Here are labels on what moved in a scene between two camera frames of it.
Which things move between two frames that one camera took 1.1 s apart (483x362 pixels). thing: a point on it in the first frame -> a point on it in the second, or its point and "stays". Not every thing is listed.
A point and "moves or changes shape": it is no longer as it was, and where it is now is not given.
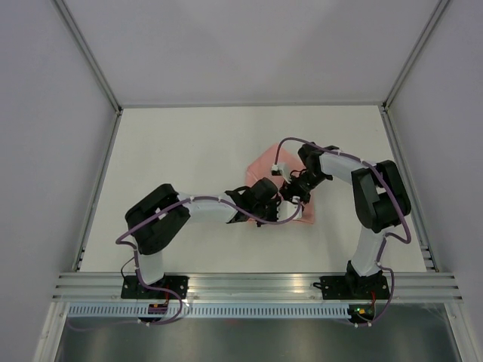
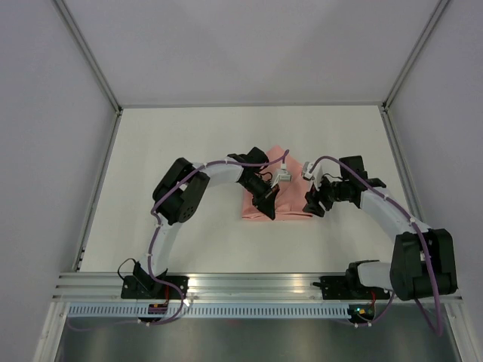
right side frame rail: [410, 193] stays
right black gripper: [288, 189] -> [314, 197]
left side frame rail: [97, 187] stays
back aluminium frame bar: [253, 105] stays
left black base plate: [132, 289] stays
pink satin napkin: [290, 162] moves or changes shape
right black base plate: [353, 286] stays
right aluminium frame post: [434, 17] stays
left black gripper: [274, 204] -> [266, 202]
